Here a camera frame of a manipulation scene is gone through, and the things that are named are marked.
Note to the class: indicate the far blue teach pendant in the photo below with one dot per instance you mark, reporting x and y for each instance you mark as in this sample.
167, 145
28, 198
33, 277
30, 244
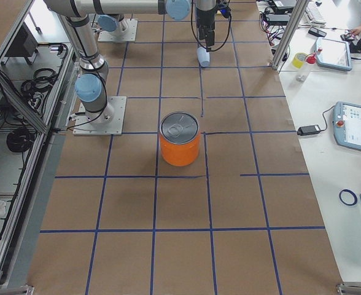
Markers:
333, 54

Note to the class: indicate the aluminium frame post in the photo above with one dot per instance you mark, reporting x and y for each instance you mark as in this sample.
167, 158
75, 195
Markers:
290, 29

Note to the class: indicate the blue teach pendant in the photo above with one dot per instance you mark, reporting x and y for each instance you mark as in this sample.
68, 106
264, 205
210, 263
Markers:
333, 54
347, 125

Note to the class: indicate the red capped squeeze bottle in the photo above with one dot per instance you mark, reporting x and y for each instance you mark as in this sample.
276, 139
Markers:
307, 66

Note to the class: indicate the light blue plastic cup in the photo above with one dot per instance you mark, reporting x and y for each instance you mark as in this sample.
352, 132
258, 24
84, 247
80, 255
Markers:
203, 57

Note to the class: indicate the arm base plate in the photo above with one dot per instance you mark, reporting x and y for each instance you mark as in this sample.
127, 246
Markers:
114, 31
110, 122

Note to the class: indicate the orange can with grey lid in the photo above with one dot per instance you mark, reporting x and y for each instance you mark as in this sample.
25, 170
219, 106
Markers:
179, 138

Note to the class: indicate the yellow tape roll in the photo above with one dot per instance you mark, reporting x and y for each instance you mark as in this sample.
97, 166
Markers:
299, 59

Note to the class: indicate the black smartphone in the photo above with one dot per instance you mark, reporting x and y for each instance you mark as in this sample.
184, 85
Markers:
316, 32

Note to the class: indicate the small black power adapter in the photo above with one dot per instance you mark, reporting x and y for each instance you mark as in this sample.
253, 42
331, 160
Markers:
308, 130

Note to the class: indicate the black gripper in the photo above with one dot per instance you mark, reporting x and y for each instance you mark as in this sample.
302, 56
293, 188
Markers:
205, 18

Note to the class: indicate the near blue teach pendant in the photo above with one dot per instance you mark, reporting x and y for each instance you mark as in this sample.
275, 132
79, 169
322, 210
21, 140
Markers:
347, 125

